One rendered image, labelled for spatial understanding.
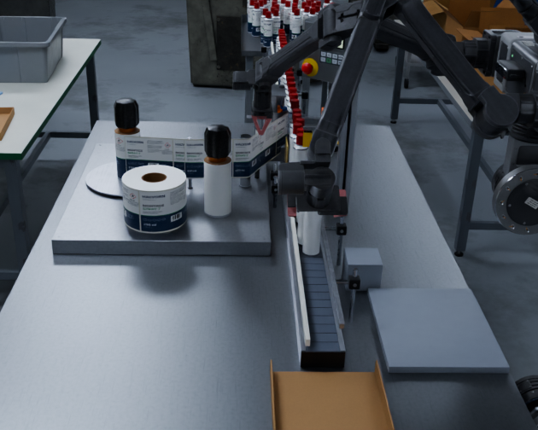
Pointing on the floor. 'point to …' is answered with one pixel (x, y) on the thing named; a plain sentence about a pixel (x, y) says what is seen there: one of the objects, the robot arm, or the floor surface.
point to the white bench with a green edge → (43, 102)
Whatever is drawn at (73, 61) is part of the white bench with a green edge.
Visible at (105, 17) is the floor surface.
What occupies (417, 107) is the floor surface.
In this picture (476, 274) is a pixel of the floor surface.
